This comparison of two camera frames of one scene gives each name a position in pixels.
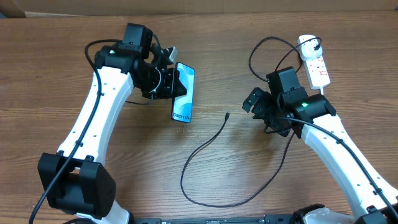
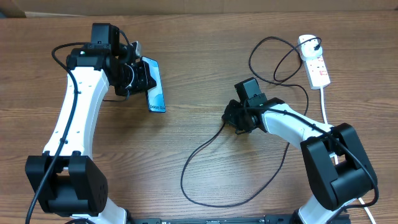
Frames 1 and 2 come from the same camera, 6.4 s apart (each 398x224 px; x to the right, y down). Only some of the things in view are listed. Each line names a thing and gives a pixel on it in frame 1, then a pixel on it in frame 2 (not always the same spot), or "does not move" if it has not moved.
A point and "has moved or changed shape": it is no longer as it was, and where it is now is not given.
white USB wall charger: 306,50 does not move
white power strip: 316,73 does not move
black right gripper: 265,99 → 229,117
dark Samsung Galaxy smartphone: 182,109 has moved or changed shape
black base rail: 268,219 does not move
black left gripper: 173,88 → 144,83
